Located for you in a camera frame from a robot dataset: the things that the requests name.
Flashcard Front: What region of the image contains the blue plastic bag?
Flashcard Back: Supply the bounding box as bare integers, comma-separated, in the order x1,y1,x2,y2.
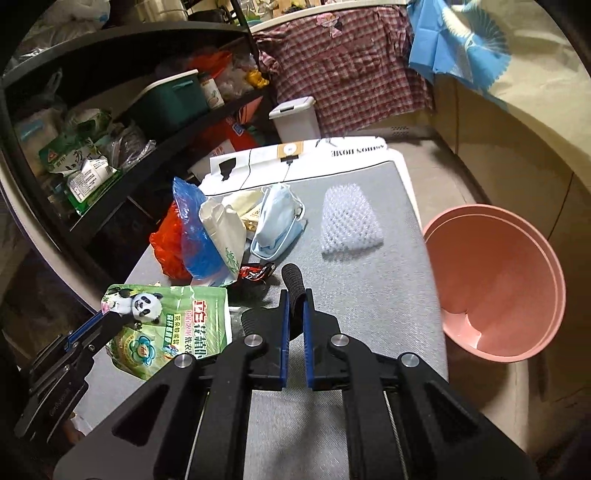
172,177,230,287

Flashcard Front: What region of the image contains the pink plastic trash bin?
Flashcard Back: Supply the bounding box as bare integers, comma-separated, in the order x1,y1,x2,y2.
424,204,566,363

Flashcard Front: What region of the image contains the white lidded trash can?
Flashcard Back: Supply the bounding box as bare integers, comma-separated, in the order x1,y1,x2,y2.
269,96,322,143

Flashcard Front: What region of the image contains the green panda detergent pouch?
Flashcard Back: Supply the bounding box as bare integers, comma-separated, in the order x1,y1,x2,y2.
101,284,232,380

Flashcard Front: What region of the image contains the red black candy wrapper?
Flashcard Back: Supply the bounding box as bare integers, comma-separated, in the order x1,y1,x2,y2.
238,262,276,283

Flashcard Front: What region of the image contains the red plastic bag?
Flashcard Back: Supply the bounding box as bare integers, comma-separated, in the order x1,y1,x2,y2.
149,201,191,281

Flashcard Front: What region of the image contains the grey table mat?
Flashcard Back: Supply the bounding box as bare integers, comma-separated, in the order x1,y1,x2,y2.
73,158,450,480

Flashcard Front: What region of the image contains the light blue face mask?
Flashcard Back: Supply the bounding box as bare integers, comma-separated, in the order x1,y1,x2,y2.
250,183,305,262

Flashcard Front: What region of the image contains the gold foil snack packet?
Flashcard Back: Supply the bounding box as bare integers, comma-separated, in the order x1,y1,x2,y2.
240,206,262,232

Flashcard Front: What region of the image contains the cream paper bag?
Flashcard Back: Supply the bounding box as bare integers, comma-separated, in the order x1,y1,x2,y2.
198,188,263,285

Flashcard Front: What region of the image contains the white foam fruit net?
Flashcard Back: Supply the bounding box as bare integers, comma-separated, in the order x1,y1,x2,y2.
321,183,384,257

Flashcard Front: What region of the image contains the green white snack package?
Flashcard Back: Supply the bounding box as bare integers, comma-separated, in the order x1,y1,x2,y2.
39,135,121,215

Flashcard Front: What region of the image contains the white printed board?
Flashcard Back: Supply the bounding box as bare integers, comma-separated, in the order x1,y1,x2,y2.
197,136,424,227

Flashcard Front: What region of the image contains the black storage shelf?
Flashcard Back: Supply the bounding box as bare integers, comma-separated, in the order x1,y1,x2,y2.
1,21,270,300

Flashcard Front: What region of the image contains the green storage box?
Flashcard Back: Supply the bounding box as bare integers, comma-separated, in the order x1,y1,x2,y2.
124,69,209,137

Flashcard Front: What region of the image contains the white label jar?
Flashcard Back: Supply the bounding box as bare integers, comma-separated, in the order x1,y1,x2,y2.
199,73,224,110

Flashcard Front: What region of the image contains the yellow toy on shelf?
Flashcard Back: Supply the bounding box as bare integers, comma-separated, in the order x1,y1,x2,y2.
245,69,270,89

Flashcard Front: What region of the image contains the red plaid cloth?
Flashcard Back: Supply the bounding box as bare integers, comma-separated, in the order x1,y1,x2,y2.
253,6,434,136

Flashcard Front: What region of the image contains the blue fan-print cloth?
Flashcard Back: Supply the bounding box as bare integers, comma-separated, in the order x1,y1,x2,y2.
407,0,512,93

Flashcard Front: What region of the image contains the cream cloth cover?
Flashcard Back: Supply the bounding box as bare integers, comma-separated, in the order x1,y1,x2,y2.
477,1,590,186

